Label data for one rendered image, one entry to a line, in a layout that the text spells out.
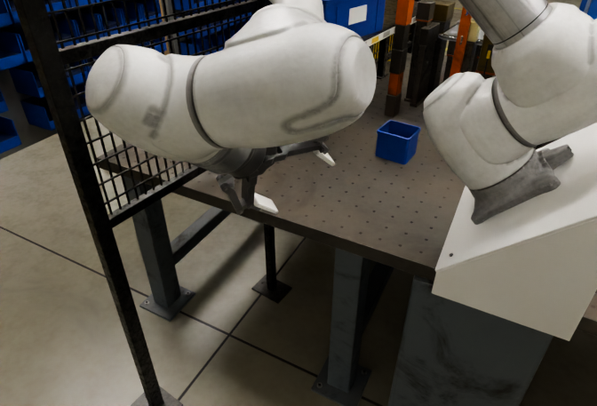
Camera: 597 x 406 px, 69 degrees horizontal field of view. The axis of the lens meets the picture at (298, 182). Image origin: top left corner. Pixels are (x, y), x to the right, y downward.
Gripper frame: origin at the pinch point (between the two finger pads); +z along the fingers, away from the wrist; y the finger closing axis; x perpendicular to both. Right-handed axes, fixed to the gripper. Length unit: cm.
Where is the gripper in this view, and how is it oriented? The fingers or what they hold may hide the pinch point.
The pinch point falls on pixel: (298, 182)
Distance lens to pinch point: 78.1
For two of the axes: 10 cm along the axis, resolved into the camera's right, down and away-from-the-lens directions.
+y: -7.4, 6.3, 2.2
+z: 4.7, 2.5, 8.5
